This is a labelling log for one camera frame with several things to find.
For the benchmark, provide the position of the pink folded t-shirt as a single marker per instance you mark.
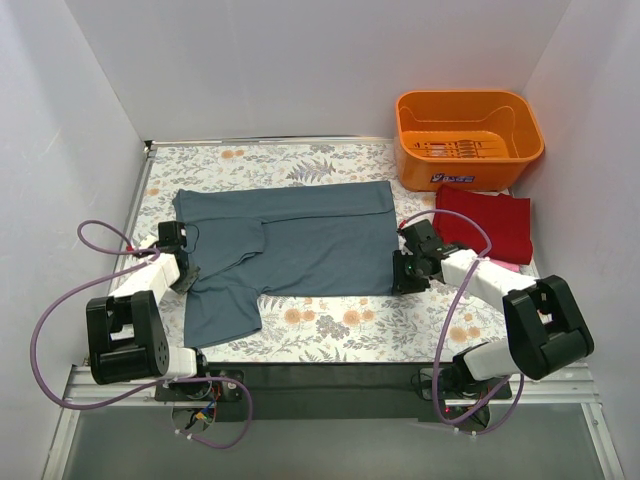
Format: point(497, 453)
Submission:
point(506, 265)

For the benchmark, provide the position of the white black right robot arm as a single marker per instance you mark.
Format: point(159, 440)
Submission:
point(545, 328)

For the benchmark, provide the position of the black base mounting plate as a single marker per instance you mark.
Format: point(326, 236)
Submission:
point(310, 391)

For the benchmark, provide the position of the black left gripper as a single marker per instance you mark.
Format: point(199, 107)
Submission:
point(188, 278)

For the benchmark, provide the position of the orange plastic basket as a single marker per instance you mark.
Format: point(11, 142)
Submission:
point(475, 140)

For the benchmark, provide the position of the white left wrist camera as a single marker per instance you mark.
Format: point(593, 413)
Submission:
point(145, 242)

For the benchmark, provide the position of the floral patterned table mat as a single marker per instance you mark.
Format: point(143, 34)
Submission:
point(305, 329)

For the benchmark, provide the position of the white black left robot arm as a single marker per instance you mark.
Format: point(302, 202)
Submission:
point(126, 336)

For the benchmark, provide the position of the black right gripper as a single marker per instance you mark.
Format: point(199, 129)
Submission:
point(401, 273)

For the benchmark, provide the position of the red folded t-shirt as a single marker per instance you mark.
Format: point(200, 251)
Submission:
point(506, 221)

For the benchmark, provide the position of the blue-grey t-shirt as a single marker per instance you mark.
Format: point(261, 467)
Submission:
point(313, 241)

